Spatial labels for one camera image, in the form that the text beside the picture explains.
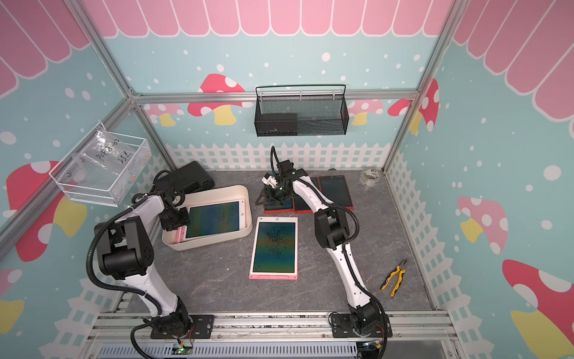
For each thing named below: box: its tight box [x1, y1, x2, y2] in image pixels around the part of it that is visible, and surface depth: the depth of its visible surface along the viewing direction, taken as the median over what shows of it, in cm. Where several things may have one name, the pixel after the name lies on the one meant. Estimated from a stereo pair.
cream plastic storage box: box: [162, 184, 254, 252], surface depth 104 cm
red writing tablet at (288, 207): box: [263, 195, 296, 215], surface depth 105 cm
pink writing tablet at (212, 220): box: [174, 198, 247, 244], surface depth 103 cm
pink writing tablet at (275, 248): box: [248, 216, 299, 281], surface depth 94 cm
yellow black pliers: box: [380, 258, 408, 299], surface depth 87 cm
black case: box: [158, 160, 216, 194], surface depth 112 cm
